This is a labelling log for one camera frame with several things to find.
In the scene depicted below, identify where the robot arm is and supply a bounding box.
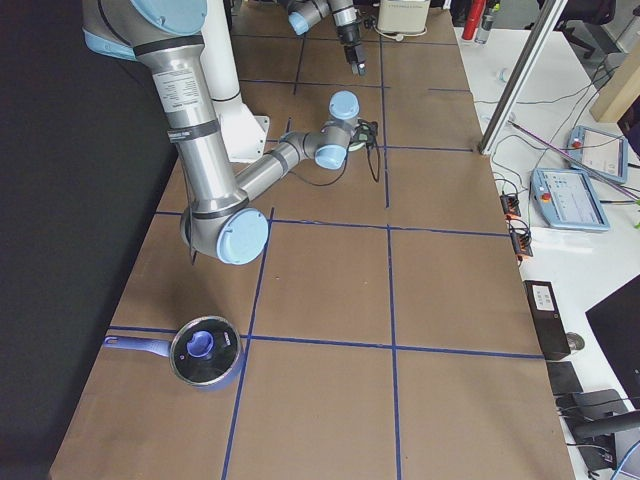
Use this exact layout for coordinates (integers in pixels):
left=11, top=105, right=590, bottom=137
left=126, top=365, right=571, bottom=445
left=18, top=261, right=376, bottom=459
left=278, top=0, right=366, bottom=76
left=82, top=1, right=360, bottom=265

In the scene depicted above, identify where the aluminium frame post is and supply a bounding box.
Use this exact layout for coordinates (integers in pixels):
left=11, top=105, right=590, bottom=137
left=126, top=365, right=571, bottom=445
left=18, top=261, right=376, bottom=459
left=478, top=0, right=568, bottom=155

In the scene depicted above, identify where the blue pot with glass lid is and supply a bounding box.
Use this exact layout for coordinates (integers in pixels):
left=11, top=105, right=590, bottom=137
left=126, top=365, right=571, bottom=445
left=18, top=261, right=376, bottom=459
left=103, top=316, right=245, bottom=391

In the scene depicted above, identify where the black power box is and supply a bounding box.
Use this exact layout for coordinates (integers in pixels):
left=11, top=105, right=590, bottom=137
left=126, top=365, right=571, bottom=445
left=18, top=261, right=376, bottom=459
left=523, top=280, right=571, bottom=361

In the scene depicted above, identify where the red bottle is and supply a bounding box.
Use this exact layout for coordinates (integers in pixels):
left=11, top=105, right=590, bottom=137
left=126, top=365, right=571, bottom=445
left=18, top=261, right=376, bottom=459
left=461, top=0, right=486, bottom=41

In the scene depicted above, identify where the teach pendant near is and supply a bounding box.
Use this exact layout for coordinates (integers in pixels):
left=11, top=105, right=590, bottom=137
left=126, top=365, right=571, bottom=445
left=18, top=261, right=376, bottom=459
left=531, top=168, right=610, bottom=232

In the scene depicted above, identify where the green bowl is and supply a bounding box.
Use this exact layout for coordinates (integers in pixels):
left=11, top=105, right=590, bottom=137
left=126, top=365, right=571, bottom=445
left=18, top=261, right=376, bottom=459
left=348, top=135, right=367, bottom=152

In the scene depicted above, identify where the teach pendant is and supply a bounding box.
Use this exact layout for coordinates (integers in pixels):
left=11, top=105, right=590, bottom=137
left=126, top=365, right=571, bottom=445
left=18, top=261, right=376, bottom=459
left=567, top=125, right=629, bottom=184
left=531, top=168, right=610, bottom=232

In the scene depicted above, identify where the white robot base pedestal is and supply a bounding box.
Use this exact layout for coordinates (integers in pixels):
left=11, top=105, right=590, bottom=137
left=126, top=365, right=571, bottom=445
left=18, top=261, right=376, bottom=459
left=201, top=0, right=270, bottom=163

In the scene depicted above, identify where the white appliance box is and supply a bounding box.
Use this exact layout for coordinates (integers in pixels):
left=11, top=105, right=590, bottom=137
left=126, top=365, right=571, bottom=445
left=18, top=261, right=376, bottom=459
left=376, top=0, right=430, bottom=35

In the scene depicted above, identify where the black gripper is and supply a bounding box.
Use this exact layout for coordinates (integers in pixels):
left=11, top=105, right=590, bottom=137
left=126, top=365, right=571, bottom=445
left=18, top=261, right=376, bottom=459
left=336, top=21, right=366, bottom=76

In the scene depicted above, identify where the teach pendant far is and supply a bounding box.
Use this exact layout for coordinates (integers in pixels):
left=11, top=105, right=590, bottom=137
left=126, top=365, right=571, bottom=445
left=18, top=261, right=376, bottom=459
left=567, top=125, right=629, bottom=184

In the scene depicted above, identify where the black monitor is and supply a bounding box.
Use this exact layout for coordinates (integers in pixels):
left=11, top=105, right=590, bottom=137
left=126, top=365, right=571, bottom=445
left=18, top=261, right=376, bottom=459
left=586, top=278, right=639, bottom=407

